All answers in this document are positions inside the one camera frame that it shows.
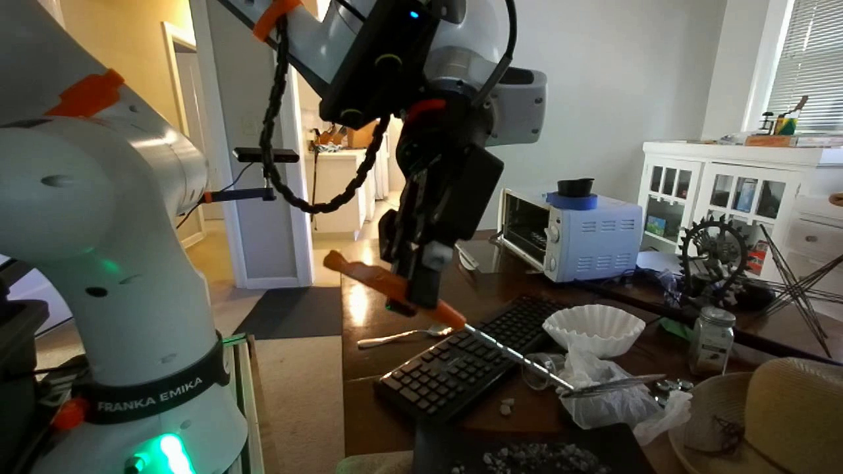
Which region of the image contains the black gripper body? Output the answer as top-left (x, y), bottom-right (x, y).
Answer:
top-left (393, 107), bottom-right (458, 248)

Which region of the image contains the orange handled metal spatula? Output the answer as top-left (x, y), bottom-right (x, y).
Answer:
top-left (322, 248), bottom-right (672, 400)

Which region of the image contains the black plate with contents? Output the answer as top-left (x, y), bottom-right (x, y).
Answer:
top-left (409, 422), bottom-right (659, 474)

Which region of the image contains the silver metal spoon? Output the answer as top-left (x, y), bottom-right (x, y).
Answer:
top-left (356, 325), bottom-right (455, 353)

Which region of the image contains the black computer keyboard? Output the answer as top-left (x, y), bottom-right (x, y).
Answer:
top-left (375, 296), bottom-right (575, 431)

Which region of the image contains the dark floor mat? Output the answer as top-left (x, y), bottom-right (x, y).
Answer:
top-left (231, 285), bottom-right (344, 342)

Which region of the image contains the white door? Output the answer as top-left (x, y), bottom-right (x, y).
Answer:
top-left (186, 0), bottom-right (315, 292)

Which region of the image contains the white toaster oven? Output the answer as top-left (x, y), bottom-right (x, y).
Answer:
top-left (494, 185), bottom-right (646, 288)

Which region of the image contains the white bowl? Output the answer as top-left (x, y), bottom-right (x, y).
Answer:
top-left (539, 301), bottom-right (647, 360)

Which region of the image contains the crumpled white plastic bag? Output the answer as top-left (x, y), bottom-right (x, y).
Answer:
top-left (556, 350), bottom-right (699, 435)

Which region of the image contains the small glass jar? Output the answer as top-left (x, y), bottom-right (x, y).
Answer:
top-left (687, 303), bottom-right (739, 382)

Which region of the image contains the white glass door cabinet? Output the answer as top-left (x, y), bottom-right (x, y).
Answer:
top-left (638, 138), bottom-right (843, 285)

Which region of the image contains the yellow flower plant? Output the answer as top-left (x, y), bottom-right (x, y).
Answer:
top-left (743, 93), bottom-right (816, 147)

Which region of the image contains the tan straw hat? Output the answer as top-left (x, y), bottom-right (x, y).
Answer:
top-left (670, 355), bottom-right (843, 474)

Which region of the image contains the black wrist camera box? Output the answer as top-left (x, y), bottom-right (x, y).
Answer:
top-left (442, 141), bottom-right (508, 248)

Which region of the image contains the black camera bar on stand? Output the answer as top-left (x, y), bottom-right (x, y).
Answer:
top-left (201, 145), bottom-right (302, 205)

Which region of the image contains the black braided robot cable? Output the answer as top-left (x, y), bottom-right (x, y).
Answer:
top-left (255, 14), bottom-right (394, 215)

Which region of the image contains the black folding wire rack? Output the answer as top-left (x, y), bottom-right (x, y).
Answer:
top-left (750, 220), bottom-right (843, 360)

